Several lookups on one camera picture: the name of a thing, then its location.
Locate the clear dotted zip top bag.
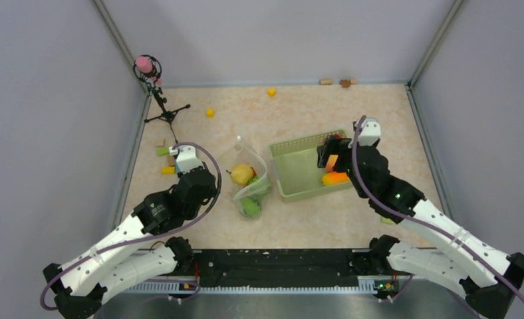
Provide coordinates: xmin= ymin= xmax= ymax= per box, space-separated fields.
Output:
xmin=216 ymin=136 xmax=272 ymax=219

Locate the yellow cube near tripod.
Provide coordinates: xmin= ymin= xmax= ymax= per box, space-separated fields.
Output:
xmin=206 ymin=108 xmax=215 ymax=118

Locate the black tripod microphone stand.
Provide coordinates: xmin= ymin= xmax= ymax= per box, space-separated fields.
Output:
xmin=132 ymin=54 xmax=191 ymax=144

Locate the yellow pear toy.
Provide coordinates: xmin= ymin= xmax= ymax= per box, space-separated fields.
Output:
xmin=227 ymin=163 xmax=253 ymax=187

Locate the green block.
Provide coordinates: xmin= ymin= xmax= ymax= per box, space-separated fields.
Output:
xmin=156 ymin=148 xmax=170 ymax=157

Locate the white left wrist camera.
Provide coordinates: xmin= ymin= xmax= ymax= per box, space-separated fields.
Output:
xmin=170 ymin=145 xmax=203 ymax=174

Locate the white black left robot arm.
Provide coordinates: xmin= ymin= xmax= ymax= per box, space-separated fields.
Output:
xmin=40 ymin=166 xmax=222 ymax=318

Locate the wooden cork piece left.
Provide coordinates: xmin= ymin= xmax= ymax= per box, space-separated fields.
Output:
xmin=319 ymin=78 xmax=334 ymax=86

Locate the orange mango toy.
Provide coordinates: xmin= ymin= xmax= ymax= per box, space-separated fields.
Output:
xmin=321 ymin=171 xmax=350 ymax=186

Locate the brown wooden piece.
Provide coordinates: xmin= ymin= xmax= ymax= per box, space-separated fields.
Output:
xmin=339 ymin=79 xmax=352 ymax=88

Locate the green striped watermelon toy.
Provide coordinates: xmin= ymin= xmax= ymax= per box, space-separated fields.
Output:
xmin=248 ymin=175 xmax=271 ymax=198

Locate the green wrinkled custard apple toy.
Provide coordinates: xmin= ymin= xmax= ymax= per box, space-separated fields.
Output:
xmin=239 ymin=197 xmax=261 ymax=217

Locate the pink foam microphone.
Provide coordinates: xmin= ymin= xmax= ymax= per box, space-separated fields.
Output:
xmin=135 ymin=55 xmax=154 ymax=74

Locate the yellow block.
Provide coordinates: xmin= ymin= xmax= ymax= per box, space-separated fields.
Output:
xmin=160 ymin=165 xmax=176 ymax=175

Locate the peach toy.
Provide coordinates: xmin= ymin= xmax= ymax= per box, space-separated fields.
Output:
xmin=325 ymin=154 xmax=338 ymax=173

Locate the brown wooden block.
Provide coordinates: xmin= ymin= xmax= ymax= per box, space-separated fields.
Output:
xmin=166 ymin=155 xmax=176 ymax=167

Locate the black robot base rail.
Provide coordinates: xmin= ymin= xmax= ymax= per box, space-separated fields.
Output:
xmin=168 ymin=235 xmax=415 ymax=300

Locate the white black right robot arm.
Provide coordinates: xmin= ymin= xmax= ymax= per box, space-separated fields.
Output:
xmin=317 ymin=135 xmax=524 ymax=318

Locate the green perforated plastic basket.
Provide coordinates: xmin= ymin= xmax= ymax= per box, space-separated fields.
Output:
xmin=269 ymin=129 xmax=352 ymax=203

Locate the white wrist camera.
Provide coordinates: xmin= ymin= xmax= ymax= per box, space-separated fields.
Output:
xmin=353 ymin=117 xmax=381 ymax=146
xmin=170 ymin=145 xmax=203 ymax=174

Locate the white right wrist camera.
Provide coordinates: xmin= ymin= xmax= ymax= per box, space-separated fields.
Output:
xmin=353 ymin=117 xmax=381 ymax=146

